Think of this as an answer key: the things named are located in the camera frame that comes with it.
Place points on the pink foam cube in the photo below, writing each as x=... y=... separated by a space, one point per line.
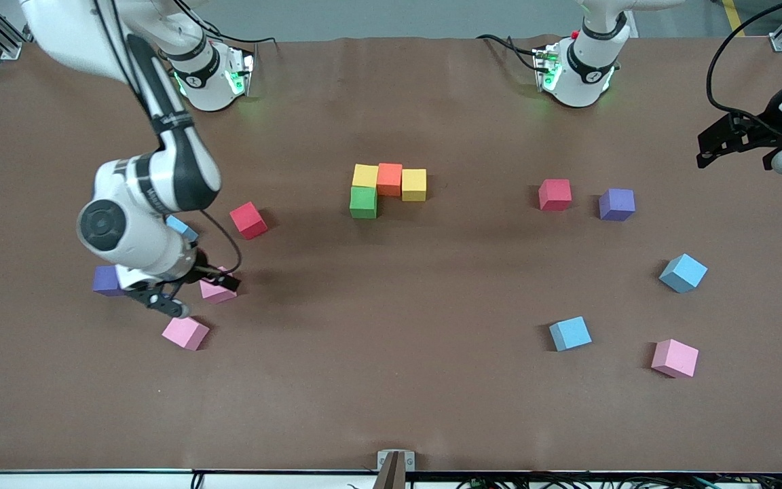
x=186 y=333
x=674 y=358
x=218 y=294

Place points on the metal table edge bracket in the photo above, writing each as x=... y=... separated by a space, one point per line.
x=396 y=468

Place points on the violet foam cube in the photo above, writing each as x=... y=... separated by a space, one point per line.
x=616 y=204

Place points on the green foam cube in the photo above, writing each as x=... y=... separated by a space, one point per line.
x=363 y=202

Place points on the dark purple foam cube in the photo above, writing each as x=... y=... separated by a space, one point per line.
x=104 y=280

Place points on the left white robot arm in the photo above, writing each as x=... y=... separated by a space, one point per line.
x=584 y=68

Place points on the yellow foam cube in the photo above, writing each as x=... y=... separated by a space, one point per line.
x=365 y=175
x=414 y=185

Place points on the rose red foam cube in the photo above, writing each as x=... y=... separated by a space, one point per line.
x=554 y=194

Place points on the orange foam cube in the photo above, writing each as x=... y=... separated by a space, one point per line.
x=389 y=178

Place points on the light blue foam cube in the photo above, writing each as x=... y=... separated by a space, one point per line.
x=184 y=229
x=683 y=273
x=570 y=333

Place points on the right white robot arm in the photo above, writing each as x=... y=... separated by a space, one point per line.
x=133 y=231

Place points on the brown table mat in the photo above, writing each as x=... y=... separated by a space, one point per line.
x=391 y=394

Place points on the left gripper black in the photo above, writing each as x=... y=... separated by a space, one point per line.
x=769 y=130

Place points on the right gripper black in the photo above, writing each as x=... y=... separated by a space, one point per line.
x=203 y=272

